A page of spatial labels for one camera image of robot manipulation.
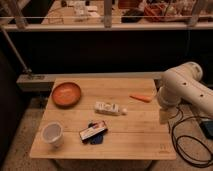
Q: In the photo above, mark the black object on shelf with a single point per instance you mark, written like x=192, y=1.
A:
x=132, y=16

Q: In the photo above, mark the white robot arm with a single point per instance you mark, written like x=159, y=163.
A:
x=183, y=82

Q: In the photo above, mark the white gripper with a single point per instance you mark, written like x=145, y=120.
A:
x=163, y=116

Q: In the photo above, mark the white red box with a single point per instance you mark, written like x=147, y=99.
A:
x=95, y=129

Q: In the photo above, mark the clear plastic cup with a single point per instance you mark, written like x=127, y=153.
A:
x=52, y=134

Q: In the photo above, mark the orange carrot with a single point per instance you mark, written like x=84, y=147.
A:
x=142, y=98

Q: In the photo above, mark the wooden table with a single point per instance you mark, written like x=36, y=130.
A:
x=138, y=135

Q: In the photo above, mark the dark blue cloth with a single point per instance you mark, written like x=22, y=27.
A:
x=97, y=138

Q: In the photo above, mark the white plastic bottle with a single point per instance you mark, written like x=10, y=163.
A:
x=109, y=109

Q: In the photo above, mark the red basket on shelf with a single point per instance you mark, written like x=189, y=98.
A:
x=163, y=13

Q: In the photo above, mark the metal diagonal pole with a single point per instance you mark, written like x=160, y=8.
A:
x=26, y=69

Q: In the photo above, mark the orange round plate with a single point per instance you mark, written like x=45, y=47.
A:
x=66, y=94

